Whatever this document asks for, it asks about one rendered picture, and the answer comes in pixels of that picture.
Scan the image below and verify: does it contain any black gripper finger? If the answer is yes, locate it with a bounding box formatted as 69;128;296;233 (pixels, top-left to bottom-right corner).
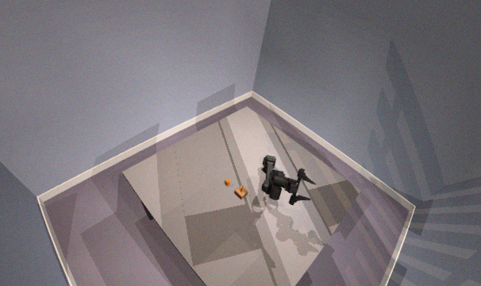
302;173;315;185
295;195;310;202

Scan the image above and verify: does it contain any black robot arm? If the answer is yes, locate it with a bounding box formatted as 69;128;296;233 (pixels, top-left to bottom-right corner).
261;155;298;200

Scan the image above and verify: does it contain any tan square block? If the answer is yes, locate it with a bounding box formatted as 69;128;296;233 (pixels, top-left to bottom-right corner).
234;186;248;199

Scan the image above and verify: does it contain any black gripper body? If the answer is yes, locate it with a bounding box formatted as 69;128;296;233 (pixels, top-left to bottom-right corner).
282;168;305;206

